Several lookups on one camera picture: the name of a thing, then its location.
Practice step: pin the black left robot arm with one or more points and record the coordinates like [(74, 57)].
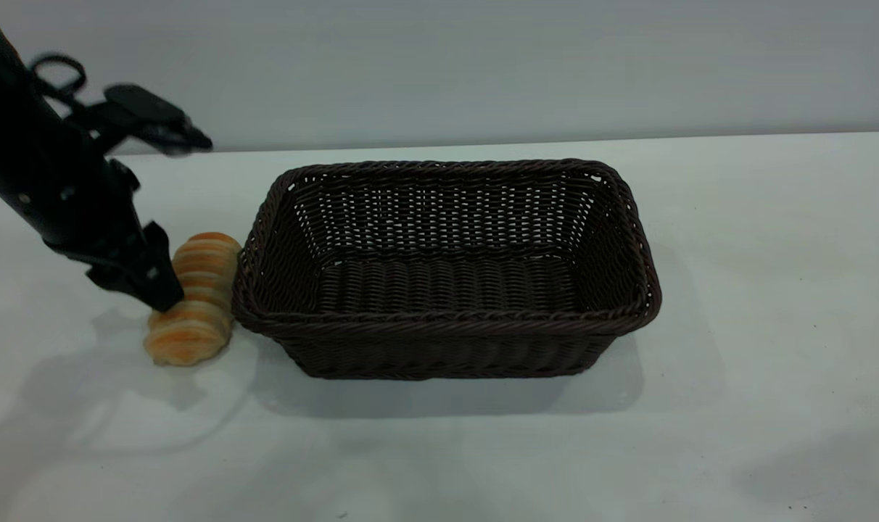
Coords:
[(4, 87)]

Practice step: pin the dark brown woven basket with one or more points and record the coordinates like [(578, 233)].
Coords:
[(447, 290)]

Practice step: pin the striped orange bread roll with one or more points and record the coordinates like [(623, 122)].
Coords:
[(193, 333)]

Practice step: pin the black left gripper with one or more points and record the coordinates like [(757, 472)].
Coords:
[(84, 203)]

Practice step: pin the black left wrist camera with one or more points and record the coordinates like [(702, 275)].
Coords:
[(146, 112)]

